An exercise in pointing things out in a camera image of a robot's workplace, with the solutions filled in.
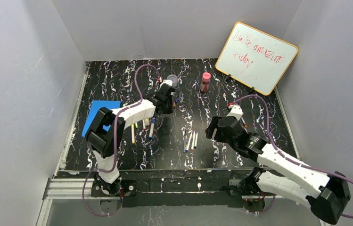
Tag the blue red marker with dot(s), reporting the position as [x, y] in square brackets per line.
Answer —
[195, 141]

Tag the pink capped bottle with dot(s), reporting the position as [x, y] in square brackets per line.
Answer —
[204, 85]

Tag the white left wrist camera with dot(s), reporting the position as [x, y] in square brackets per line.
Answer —
[168, 83]

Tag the yellow capped pen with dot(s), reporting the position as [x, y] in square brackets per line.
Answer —
[133, 133]

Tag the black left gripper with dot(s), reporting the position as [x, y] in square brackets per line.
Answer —
[168, 101]

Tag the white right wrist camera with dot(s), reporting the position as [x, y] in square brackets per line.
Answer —
[235, 111]

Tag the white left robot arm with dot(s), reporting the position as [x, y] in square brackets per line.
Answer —
[106, 130]

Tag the orange yellow highlighter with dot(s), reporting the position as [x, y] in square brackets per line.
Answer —
[147, 121]

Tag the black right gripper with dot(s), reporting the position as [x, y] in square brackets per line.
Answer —
[217, 132]

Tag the purple white marker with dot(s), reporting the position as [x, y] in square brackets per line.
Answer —
[188, 140]

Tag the yellow framed whiteboard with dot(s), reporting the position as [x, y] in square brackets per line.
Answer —
[256, 59]

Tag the blue capped white marker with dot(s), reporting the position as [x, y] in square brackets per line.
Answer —
[151, 131]

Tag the clear round plastic container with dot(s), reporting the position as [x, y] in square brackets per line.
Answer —
[174, 79]

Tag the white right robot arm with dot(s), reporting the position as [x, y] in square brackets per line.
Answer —
[325, 194]

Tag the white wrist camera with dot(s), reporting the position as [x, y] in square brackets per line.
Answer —
[235, 111]
[168, 83]

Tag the checkered black white pen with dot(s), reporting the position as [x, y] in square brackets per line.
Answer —
[184, 139]

